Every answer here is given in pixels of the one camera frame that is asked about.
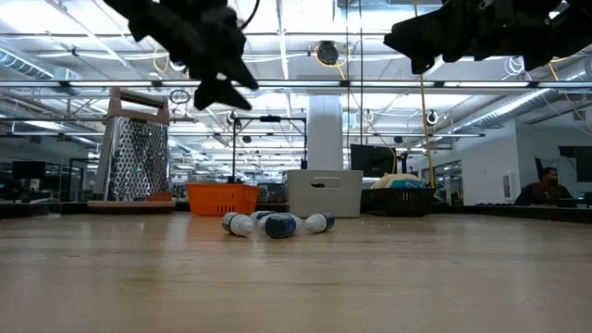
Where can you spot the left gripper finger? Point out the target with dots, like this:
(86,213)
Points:
(240,77)
(215,94)

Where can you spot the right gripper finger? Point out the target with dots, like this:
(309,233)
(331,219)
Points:
(420,65)
(421,39)

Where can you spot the navy colouring dropper bottle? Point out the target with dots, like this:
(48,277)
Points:
(279,225)

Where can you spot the brown colouring dropper bottle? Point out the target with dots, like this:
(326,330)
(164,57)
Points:
(319,223)

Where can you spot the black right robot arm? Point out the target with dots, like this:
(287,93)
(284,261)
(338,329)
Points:
(569,23)

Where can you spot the metal box grater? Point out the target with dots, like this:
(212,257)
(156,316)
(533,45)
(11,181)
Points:
(136,157)

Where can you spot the white column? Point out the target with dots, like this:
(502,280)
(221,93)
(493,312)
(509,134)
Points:
(325,134)

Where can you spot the orange plastic basket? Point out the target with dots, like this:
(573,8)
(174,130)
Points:
(222,200)

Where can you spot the black monitor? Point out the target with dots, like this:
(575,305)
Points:
(372,161)

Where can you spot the black plastic basket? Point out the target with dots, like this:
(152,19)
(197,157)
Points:
(397,202)

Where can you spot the grey plastic bin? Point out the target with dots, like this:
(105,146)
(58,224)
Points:
(324,194)

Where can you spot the person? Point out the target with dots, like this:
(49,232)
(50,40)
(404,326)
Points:
(546,189)

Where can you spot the dark desk monitor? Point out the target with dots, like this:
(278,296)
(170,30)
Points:
(28,170)

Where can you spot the black frame stand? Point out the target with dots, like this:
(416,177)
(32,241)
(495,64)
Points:
(269,119)

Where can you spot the silver ventilation duct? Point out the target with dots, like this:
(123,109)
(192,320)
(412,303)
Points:
(518,104)

